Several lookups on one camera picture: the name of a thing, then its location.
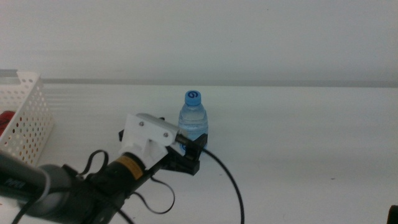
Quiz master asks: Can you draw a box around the clear water bottle blue cap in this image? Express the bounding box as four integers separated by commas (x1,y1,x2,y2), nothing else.
178,90,209,151

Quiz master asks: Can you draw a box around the red cola can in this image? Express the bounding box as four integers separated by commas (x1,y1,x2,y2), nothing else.
0,110,16,136

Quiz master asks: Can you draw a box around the white perforated plastic basket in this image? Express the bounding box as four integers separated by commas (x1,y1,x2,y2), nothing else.
0,70,54,166

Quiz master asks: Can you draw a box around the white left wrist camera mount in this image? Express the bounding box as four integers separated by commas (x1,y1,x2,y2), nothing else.
119,113,188,170

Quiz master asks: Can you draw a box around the thin black wire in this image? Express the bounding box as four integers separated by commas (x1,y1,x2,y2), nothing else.
82,149,110,175
132,175,176,215

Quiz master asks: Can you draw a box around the grey metal rail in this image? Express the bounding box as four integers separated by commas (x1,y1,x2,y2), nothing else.
0,68,19,85

